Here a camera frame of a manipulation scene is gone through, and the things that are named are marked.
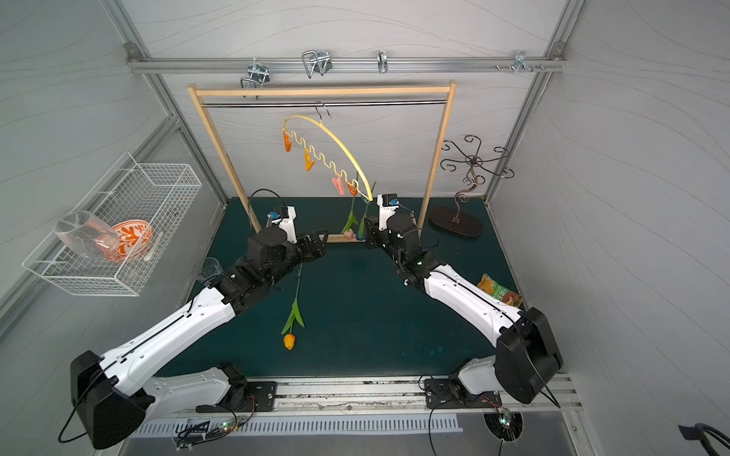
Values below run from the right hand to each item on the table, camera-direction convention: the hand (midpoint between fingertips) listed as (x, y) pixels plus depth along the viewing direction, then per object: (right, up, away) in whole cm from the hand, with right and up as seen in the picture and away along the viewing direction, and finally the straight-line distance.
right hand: (367, 217), depth 78 cm
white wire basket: (-60, +7, +2) cm, 61 cm away
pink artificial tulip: (-7, -4, +19) cm, 21 cm away
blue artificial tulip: (-2, -6, +17) cm, 19 cm away
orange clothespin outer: (-26, +24, +11) cm, 37 cm away
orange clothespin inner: (-5, +8, +3) cm, 10 cm away
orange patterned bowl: (-56, -5, -11) cm, 57 cm away
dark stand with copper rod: (+32, 0, +34) cm, 47 cm away
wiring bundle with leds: (-40, -51, -12) cm, 66 cm away
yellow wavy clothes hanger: (+1, +5, -5) cm, 7 cm away
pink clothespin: (-8, +9, +2) cm, 12 cm away
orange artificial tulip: (-23, -36, +3) cm, 42 cm away
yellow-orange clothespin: (-19, +18, +9) cm, 28 cm away
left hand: (-13, -5, -5) cm, 14 cm away
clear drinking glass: (-53, -17, +16) cm, 58 cm away
